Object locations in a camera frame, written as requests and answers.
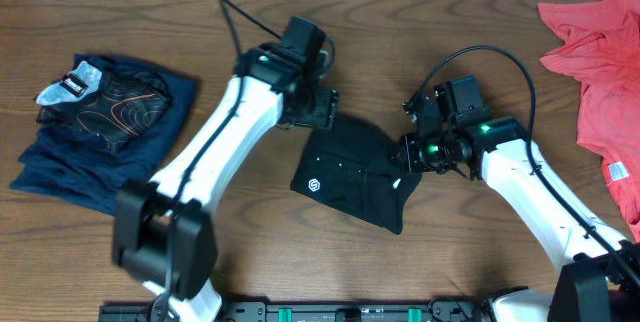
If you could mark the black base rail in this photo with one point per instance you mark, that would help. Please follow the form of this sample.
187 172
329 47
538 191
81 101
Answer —
442 309

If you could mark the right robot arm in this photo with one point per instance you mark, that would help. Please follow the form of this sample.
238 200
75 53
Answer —
597 266

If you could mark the folded navy blue shirt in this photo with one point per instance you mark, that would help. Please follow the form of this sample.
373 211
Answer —
78 168

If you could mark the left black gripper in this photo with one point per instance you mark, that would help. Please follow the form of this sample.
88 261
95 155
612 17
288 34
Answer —
322 109

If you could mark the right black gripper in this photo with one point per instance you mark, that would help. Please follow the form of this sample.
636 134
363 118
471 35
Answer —
408 156

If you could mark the folded black patterned shirt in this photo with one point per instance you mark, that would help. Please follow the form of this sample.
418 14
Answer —
117 107

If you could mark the coral red shirt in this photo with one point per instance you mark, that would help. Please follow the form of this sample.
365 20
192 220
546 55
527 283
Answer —
601 51

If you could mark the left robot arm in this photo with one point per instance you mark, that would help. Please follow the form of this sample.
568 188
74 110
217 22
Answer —
163 230

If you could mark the black t-shirt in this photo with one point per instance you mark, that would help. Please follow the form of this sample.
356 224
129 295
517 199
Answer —
346 168

